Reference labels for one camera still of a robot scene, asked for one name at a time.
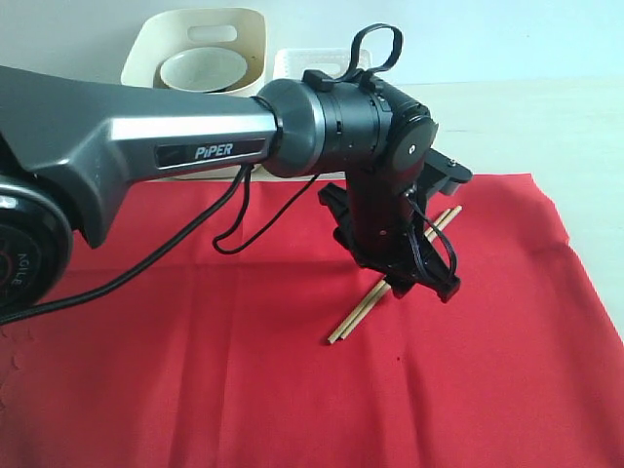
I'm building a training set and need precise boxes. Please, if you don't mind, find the pale green bowl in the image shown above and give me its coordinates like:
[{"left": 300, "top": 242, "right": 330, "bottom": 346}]
[{"left": 159, "top": 46, "right": 248, "bottom": 94}]

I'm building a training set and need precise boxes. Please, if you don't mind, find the red scalloped cloth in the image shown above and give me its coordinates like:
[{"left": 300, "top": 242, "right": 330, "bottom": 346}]
[{"left": 1, "top": 175, "right": 623, "bottom": 467}]

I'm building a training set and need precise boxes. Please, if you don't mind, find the white perforated plastic basket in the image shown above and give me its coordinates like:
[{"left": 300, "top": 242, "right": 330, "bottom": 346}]
[{"left": 268, "top": 48, "right": 351, "bottom": 82}]

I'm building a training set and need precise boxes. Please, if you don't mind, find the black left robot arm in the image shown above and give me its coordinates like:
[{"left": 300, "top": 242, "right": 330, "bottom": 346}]
[{"left": 1, "top": 30, "right": 472, "bottom": 324}]

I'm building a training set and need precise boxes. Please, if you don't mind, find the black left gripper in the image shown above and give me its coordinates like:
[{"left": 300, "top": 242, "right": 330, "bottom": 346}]
[{"left": 319, "top": 183, "right": 461, "bottom": 303}]

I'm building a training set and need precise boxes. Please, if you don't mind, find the cream plastic bin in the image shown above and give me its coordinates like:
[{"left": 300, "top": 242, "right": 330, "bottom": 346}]
[{"left": 120, "top": 7, "right": 268, "bottom": 181}]

